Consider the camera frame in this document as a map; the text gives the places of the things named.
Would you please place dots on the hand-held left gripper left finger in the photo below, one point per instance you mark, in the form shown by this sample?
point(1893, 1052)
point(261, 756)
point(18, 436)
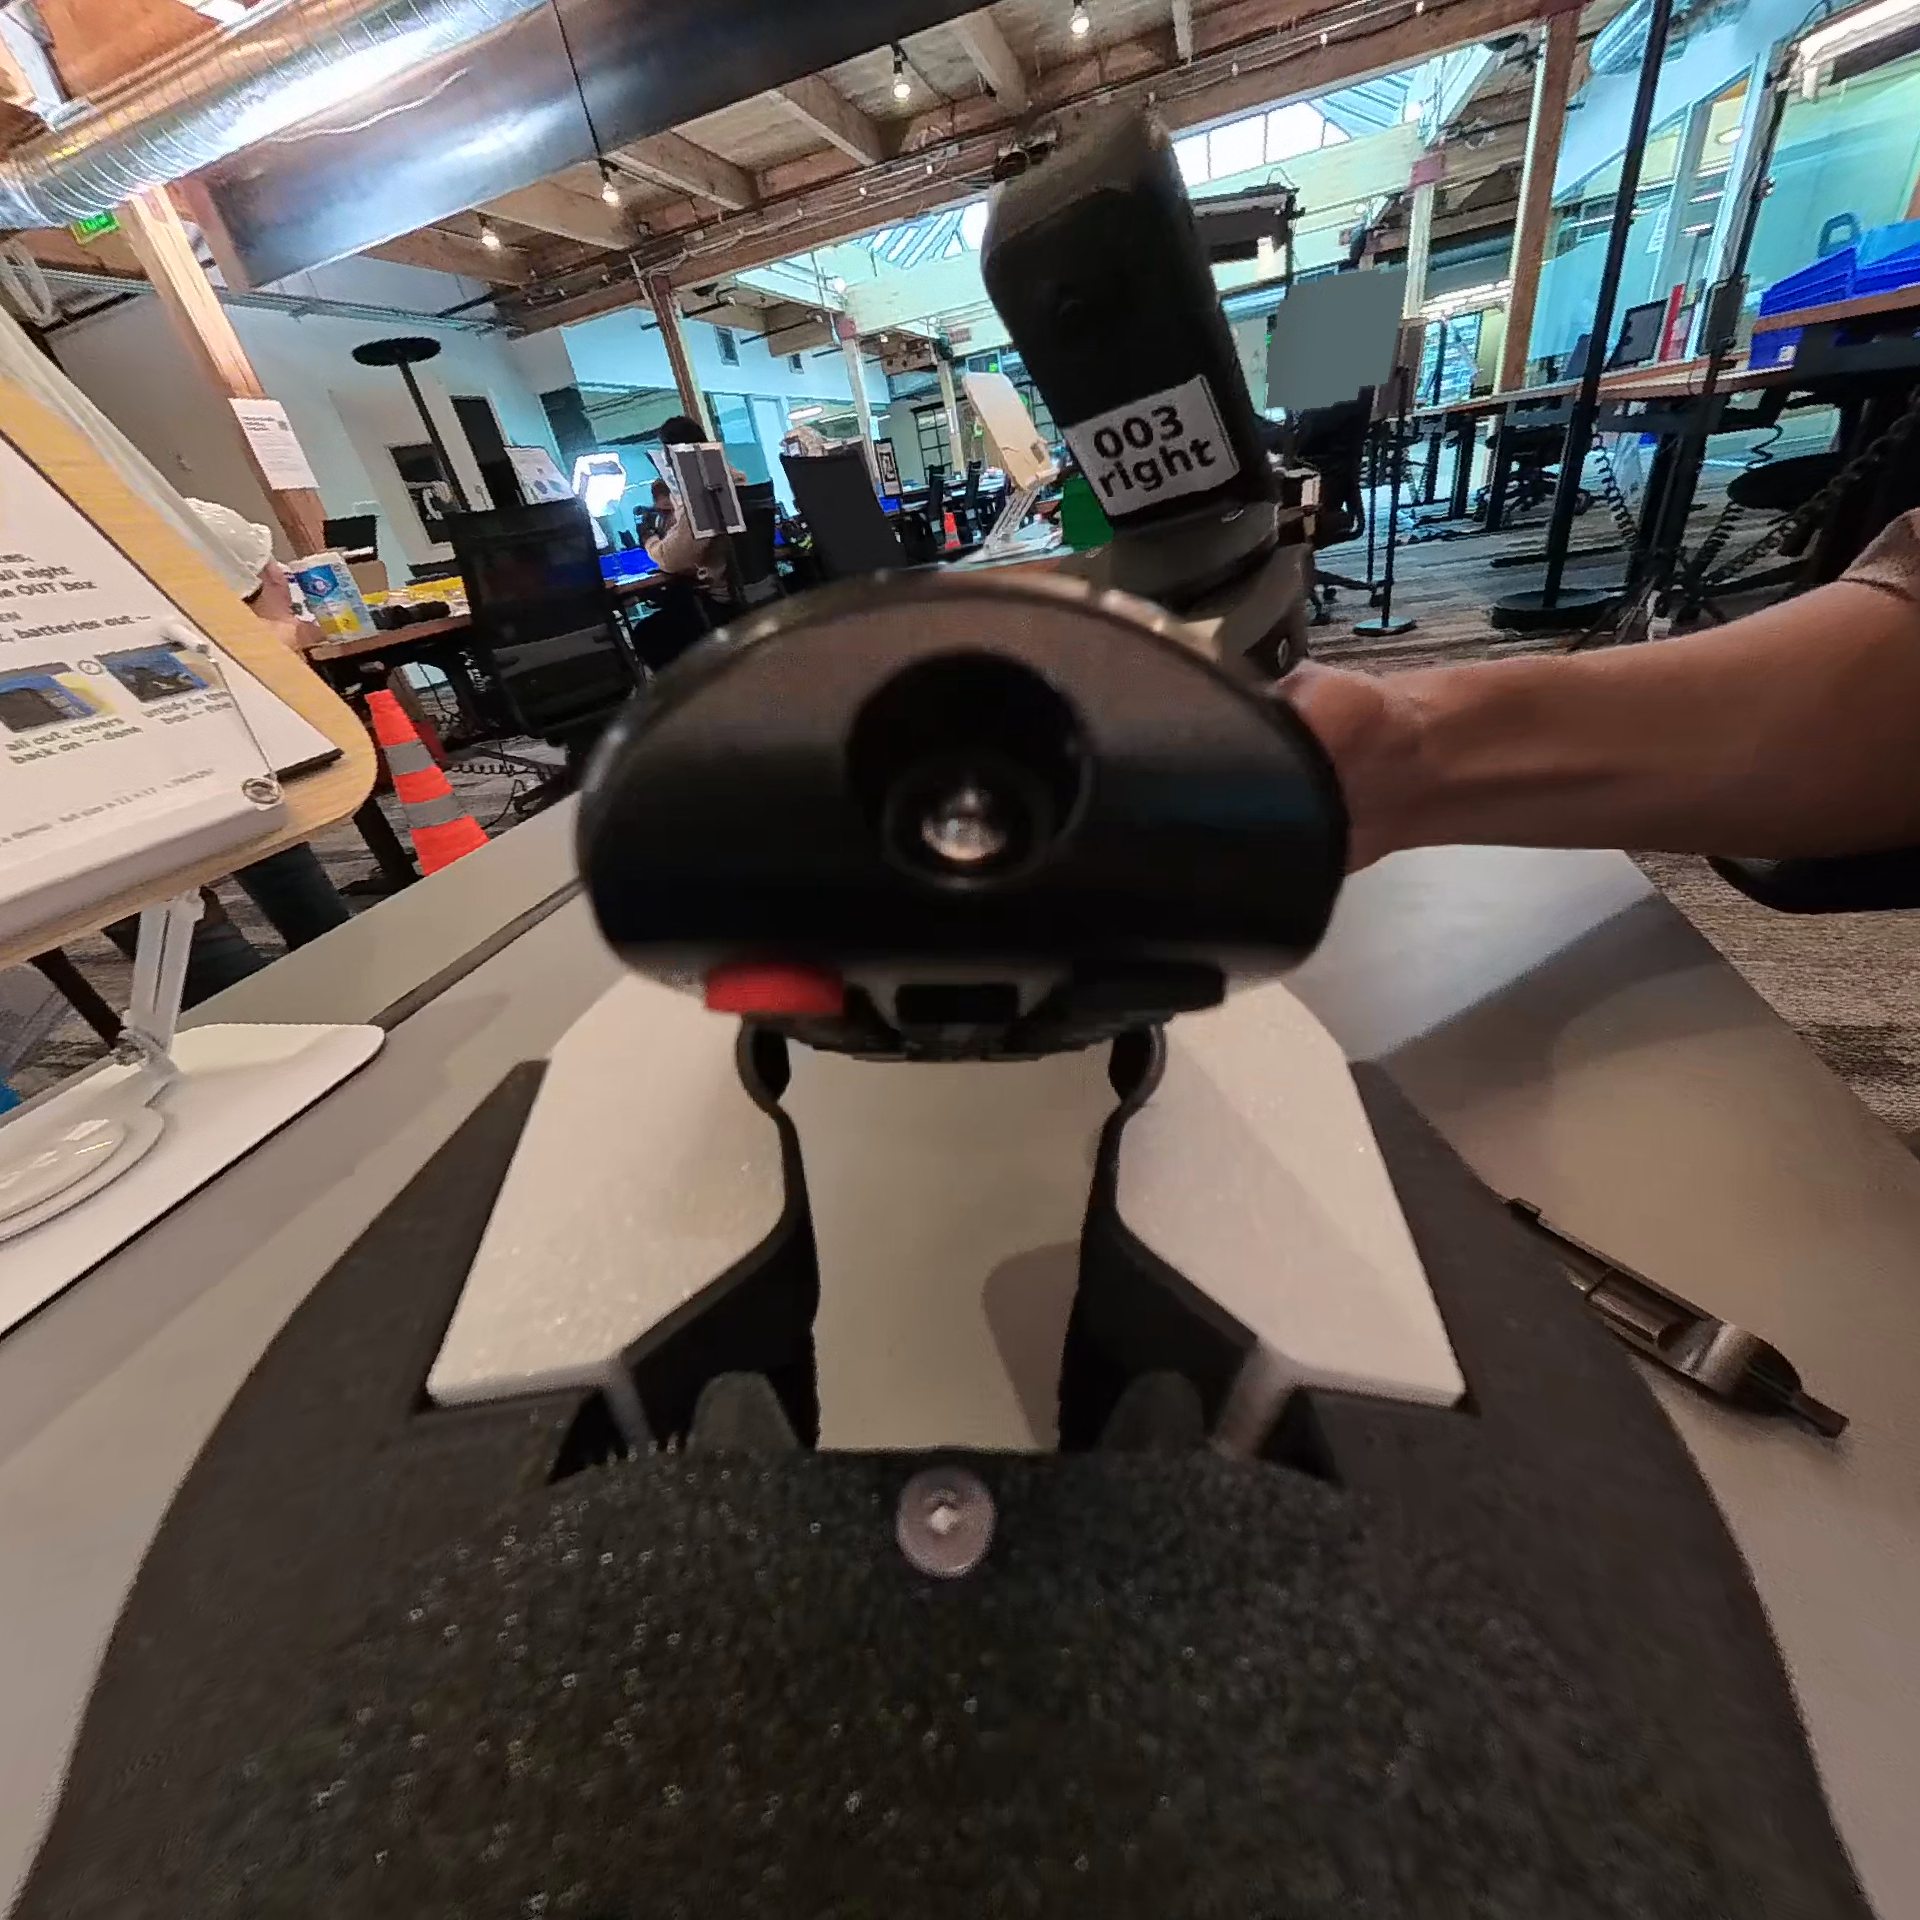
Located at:
point(630, 1215)

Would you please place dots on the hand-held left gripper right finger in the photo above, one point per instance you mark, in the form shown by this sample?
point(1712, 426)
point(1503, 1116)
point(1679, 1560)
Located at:
point(1290, 1215)

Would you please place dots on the black battery cover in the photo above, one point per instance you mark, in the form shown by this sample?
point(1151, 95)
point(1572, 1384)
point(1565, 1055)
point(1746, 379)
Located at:
point(1680, 1329)

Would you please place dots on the black remote control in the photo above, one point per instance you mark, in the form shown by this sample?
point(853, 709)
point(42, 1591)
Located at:
point(720, 809)

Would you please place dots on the person's right forearm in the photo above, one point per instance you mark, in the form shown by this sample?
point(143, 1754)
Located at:
point(1652, 735)

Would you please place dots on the grey desk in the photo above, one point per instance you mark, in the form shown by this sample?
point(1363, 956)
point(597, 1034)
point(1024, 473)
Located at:
point(1500, 973)

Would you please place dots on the person's right hand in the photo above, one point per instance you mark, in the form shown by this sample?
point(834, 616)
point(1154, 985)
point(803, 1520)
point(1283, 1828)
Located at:
point(1372, 764)

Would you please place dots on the white tilted board stand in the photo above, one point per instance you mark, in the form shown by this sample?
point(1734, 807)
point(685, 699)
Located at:
point(1004, 435)

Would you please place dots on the green plastic bin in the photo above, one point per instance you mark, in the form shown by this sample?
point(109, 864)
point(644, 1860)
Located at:
point(1084, 516)

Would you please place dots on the black office chair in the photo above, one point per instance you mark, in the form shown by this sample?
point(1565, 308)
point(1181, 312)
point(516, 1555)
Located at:
point(840, 516)
point(541, 616)
point(1830, 884)

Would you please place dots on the orange grey striped cone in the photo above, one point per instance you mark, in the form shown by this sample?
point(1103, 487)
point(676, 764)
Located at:
point(428, 795)

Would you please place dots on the black pole stand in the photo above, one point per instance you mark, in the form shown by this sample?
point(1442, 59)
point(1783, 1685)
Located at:
point(1560, 599)

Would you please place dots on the white wipes container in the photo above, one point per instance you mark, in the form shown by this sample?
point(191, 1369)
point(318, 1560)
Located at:
point(332, 599)

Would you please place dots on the wooden board with instruction sheet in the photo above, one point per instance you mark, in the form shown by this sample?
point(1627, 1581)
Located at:
point(90, 751)

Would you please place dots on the black floor lamp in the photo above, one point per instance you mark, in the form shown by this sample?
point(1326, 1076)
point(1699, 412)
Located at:
point(398, 352)

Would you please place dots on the stack of blue bins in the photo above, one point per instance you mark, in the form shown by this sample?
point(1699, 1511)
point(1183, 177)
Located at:
point(1839, 292)

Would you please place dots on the grey flexible ceiling duct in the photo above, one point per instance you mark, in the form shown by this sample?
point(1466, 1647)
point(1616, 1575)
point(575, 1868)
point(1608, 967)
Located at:
point(226, 106)

